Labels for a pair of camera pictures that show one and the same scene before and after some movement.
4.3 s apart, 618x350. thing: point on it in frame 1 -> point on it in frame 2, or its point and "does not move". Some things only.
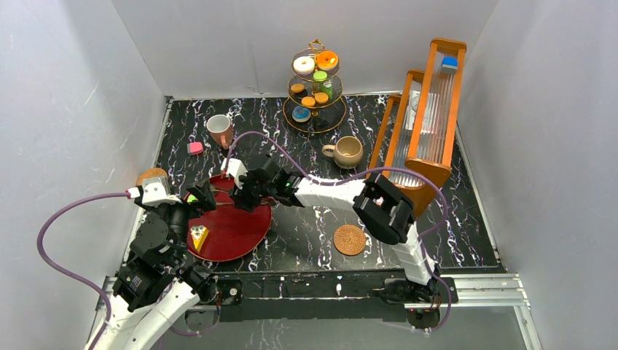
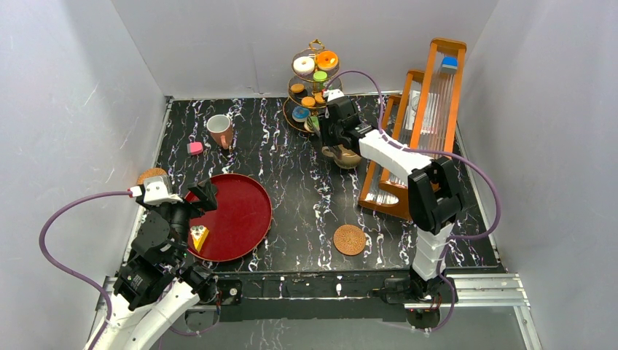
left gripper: [192, 200] does not move
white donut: [304, 65] does not move
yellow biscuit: [307, 101] does not move
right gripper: [240, 197] -> [324, 120]
